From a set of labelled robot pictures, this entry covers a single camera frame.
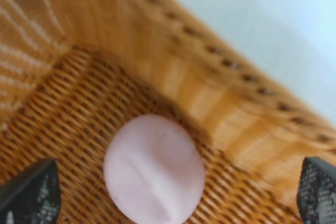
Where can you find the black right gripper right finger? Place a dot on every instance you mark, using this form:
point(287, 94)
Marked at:
point(316, 191)

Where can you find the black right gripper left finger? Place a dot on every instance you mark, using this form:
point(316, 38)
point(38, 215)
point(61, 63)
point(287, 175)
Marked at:
point(33, 195)

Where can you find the pale pink peach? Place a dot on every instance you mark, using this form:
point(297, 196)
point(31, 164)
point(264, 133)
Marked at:
point(153, 171)

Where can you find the orange woven wicker basket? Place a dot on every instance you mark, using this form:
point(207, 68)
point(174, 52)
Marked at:
point(73, 71)

